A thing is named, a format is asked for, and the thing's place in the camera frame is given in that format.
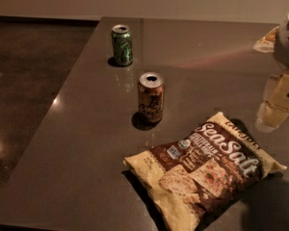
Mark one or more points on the sea salt chips bag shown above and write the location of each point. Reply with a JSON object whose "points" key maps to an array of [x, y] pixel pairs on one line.
{"points": [[200, 174]]}

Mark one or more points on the orange soda can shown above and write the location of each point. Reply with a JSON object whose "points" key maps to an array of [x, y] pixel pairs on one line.
{"points": [[151, 90]]}

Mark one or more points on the green soda can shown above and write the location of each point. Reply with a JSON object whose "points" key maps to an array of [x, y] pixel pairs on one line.
{"points": [[122, 44]]}

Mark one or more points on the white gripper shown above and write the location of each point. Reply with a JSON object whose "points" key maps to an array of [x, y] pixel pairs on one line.
{"points": [[287, 47]]}

